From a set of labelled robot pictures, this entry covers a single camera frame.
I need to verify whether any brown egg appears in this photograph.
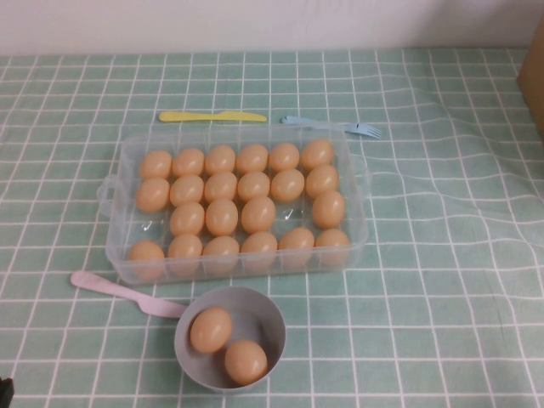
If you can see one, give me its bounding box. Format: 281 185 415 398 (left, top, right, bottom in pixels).
169 174 206 207
241 195 277 234
171 148 206 178
270 168 306 201
312 190 347 230
241 231 279 271
201 235 241 275
139 150 173 179
189 307 234 354
203 171 239 204
167 232 204 273
236 171 272 203
224 339 269 387
278 227 316 267
235 144 269 174
304 164 341 199
169 201 206 237
301 139 336 170
204 144 237 175
268 142 301 173
127 241 166 280
314 229 352 267
205 197 240 237
135 177 171 213

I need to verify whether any clear plastic egg box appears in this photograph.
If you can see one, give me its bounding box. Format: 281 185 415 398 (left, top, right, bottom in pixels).
96 130 370 285

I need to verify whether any blue plastic fork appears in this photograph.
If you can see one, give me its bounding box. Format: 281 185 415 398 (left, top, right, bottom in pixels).
279 115 383 140

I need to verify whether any yellow plastic knife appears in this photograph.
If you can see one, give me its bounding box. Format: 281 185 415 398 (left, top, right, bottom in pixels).
158 110 269 124

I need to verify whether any grey round bowl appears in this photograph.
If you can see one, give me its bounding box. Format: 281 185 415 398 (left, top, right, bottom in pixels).
173 286 287 391

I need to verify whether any pink plastic knife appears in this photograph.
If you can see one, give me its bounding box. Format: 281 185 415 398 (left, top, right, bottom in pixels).
70 270 188 319

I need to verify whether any green white checked tablecloth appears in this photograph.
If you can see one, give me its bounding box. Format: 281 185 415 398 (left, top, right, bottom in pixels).
0 47 544 408

